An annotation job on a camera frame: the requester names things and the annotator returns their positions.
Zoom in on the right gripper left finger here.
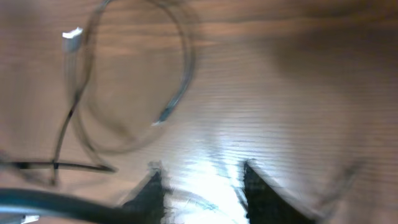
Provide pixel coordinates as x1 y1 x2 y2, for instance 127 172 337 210
122 161 166 224

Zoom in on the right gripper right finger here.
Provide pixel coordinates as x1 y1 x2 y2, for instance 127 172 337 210
243 161 317 224

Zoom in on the black usb cable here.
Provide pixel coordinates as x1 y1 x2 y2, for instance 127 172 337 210
0 157 118 175
51 0 198 187

